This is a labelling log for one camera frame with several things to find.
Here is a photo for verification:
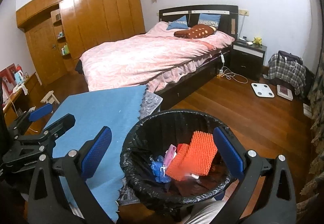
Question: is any orange bristly mat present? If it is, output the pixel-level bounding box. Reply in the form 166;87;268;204
166;131;218;181

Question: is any blue plastic bag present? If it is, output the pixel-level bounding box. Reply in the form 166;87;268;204
150;155;171;183

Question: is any pink sock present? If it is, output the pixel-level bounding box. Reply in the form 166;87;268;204
163;144;177;168

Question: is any black lined trash bin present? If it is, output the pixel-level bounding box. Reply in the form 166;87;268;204
120;110;233;207

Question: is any wooden side desk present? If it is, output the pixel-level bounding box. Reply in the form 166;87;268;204
3;73;44;126

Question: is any small white stool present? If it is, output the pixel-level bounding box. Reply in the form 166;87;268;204
41;91;60;105

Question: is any light blue kettle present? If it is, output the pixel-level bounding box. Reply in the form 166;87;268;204
14;70;24;85

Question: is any red gift bag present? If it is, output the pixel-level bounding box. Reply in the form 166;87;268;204
1;63;17;96

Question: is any blue table mat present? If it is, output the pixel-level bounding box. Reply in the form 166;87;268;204
43;84;148;223

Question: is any white bathroom scale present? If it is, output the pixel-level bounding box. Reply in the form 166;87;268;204
251;83;275;98

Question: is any small red white scale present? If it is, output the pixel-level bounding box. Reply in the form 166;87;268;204
276;85;293;101

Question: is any wooden wardrobe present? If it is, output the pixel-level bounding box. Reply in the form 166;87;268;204
16;0;145;85

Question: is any patterned curtain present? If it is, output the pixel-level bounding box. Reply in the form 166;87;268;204
297;55;323;217

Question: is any black white nightstand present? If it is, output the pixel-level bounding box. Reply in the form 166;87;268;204
230;41;267;82

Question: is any plaid shirt on chair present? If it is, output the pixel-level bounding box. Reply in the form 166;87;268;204
268;50;306;95

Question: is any yellow plush toy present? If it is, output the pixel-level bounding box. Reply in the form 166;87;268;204
253;37;262;47

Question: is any bed with pink duvet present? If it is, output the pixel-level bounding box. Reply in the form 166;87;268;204
75;21;234;92

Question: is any brown dotted pillow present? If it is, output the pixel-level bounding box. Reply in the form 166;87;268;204
174;24;217;39

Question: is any dark wooden headboard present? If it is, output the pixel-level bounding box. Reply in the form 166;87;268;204
159;4;238;39

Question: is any right blue pillow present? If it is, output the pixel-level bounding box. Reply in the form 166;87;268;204
198;13;221;29

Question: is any blue pillow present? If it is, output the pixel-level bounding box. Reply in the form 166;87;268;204
166;15;188;30
198;13;221;29

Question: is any left blue pillow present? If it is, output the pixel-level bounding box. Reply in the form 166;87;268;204
166;15;188;30

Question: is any white charger cable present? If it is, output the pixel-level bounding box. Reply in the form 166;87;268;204
217;53;249;85

